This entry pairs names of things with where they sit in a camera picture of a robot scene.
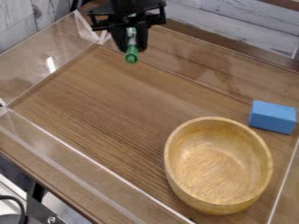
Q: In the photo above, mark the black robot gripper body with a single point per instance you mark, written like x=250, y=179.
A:
x=127, y=13

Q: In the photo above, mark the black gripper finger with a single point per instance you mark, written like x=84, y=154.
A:
x=141, y=36
x=119, y=36

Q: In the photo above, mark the green and white marker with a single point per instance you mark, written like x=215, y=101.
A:
x=131, y=51

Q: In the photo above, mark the brown wooden bowl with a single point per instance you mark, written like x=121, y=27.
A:
x=218, y=165

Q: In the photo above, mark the blue foam block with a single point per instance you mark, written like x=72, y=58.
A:
x=272, y=117

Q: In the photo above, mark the black metal table leg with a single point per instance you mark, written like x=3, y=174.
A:
x=37, y=192

